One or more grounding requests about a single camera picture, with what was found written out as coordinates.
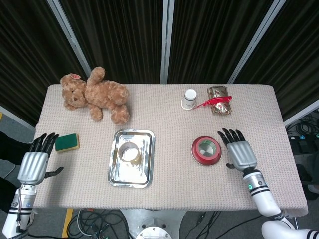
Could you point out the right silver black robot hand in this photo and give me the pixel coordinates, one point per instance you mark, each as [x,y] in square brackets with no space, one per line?
[240,155]

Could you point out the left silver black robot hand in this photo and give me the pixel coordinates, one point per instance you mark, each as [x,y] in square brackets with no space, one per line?
[32,166]

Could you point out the red tape roll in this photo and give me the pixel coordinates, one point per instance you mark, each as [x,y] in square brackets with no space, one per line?
[195,145]

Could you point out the yellow clear tape roll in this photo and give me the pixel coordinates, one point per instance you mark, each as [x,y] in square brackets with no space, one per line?
[135,163]

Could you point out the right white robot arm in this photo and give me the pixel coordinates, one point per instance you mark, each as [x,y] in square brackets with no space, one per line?
[264,196]

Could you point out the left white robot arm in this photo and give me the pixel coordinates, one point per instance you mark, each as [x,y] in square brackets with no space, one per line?
[26,199]

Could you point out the silver robot base column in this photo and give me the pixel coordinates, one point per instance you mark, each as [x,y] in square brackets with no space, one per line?
[152,224]

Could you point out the green yellow sponge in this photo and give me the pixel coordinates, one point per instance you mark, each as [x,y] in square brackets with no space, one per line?
[66,142]

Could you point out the gold red wrapped packet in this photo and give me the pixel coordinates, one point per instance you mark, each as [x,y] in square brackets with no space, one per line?
[220,110]

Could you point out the red feather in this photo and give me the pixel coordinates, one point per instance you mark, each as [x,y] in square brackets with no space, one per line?
[216,100]

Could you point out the white paper cup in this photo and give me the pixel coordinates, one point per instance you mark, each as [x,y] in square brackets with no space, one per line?
[189,99]

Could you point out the beige waffle tablecloth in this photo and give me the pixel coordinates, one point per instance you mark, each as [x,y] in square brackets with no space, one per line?
[174,199]

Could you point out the rectangular steel tray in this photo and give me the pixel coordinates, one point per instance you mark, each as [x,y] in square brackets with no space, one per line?
[129,176]

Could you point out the brown teddy bear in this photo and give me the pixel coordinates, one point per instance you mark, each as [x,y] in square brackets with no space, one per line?
[104,94]

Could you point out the dark pleated curtain panel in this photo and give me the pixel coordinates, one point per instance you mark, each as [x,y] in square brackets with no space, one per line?
[25,62]
[211,37]
[119,37]
[299,62]

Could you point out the grey partition base rail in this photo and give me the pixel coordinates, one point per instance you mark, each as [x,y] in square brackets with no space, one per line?
[15,117]
[301,114]

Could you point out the grey partition post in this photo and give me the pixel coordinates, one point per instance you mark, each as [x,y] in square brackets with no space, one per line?
[167,37]
[67,32]
[256,39]

